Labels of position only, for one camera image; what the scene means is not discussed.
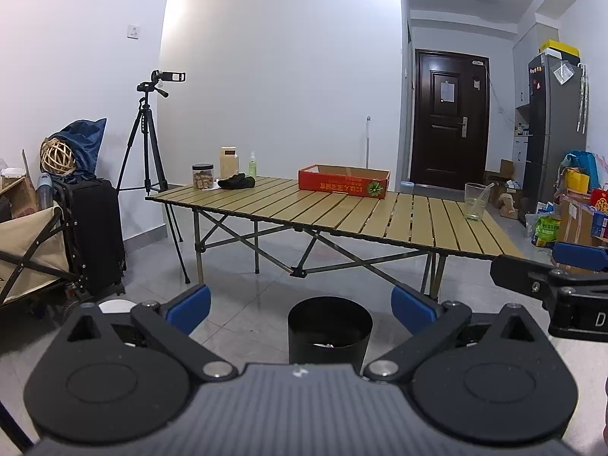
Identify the dark brown door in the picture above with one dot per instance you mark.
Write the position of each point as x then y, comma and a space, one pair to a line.
437, 152

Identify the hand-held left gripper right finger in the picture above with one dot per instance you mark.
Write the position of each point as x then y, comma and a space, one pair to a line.
413, 308

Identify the yellow box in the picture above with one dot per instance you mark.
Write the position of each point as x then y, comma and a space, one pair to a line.
560, 46

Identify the grey refrigerator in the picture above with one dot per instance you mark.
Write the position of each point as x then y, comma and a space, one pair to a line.
555, 152

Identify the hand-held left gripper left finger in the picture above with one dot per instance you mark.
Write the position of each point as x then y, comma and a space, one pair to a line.
190, 306

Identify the black video camera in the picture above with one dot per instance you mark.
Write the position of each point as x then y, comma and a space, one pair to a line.
166, 77

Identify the white round plate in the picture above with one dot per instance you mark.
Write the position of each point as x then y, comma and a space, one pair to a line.
116, 306

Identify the black camera tripod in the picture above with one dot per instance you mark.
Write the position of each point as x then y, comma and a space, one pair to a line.
145, 118

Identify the black suitcase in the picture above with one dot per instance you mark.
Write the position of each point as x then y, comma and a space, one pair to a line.
97, 232

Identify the clear biscuit jar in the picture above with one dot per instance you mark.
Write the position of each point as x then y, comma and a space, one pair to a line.
203, 179

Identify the small cardboard boxes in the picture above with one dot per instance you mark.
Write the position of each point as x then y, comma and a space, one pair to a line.
501, 173

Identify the wooden slat folding table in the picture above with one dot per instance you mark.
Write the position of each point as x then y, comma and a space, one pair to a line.
332, 213

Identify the brown cardboard box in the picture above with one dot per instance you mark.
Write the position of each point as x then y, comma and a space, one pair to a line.
572, 218

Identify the woven rattan ball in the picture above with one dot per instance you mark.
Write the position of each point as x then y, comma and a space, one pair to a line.
57, 156

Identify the green spray bottle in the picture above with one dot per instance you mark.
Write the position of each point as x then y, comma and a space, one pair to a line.
252, 167

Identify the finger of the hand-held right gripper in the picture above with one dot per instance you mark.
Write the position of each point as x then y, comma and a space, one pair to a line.
517, 275
584, 256

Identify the beige lidded container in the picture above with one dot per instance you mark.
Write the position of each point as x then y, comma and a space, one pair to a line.
228, 164

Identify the white mop pole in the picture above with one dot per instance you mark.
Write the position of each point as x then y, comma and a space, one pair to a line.
367, 142

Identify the black trash bin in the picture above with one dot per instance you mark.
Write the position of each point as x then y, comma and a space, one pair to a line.
327, 342

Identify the grey blue bottle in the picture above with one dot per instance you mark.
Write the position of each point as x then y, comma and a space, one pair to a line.
45, 192

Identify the white wall switch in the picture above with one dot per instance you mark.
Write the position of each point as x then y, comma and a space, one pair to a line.
134, 31

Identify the blue shopping bag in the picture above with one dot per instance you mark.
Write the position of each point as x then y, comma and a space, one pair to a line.
586, 161

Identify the blue bowl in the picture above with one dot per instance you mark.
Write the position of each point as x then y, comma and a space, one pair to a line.
406, 184

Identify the red cardboard box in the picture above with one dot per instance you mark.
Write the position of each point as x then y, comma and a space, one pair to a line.
332, 184

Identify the black cloth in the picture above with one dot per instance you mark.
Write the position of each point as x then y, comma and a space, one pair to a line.
237, 183

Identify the dark blue cloth bag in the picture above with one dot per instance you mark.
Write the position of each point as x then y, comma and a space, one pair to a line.
85, 145

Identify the open cardboard box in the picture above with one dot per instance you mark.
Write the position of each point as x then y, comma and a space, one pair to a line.
23, 197

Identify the yellow paper bag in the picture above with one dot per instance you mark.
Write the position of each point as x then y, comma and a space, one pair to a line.
577, 180

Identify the beige folding wagon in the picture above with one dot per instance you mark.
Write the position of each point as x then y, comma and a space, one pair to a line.
28, 237

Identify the clear plastic cup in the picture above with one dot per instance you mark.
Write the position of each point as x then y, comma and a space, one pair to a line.
475, 204

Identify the green snack bag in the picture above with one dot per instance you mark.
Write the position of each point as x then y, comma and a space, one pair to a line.
546, 230

